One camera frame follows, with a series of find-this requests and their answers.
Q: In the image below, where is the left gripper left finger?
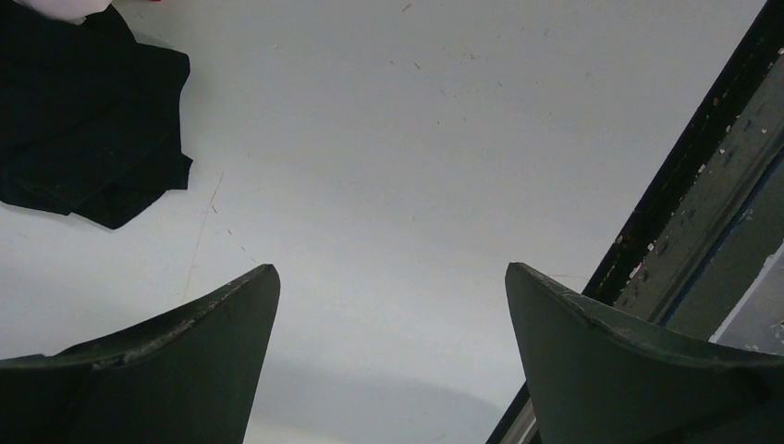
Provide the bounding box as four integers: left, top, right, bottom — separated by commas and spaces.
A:
1, 265, 281, 443

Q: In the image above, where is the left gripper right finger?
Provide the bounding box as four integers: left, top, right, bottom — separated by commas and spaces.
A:
504, 262, 784, 444

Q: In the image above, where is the red white underwear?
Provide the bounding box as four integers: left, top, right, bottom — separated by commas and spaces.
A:
12, 0, 164, 26

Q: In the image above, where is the black underwear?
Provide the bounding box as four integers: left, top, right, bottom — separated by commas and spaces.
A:
1, 1, 192, 229

